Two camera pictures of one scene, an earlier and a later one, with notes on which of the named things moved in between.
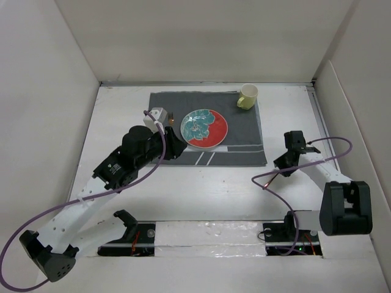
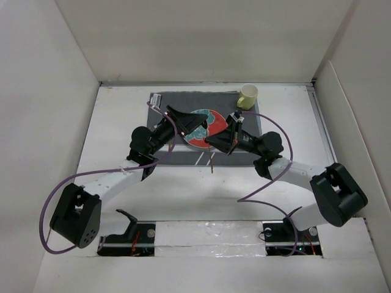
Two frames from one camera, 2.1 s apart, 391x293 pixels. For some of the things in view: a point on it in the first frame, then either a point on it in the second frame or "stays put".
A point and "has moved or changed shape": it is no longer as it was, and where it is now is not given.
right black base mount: x=285 y=238 stays put
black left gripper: x=173 y=146 to x=187 y=122
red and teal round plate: x=204 y=129 stays put
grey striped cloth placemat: x=242 y=144 stays put
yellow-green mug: x=248 y=94 stays put
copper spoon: x=266 y=184 has moved or changed shape
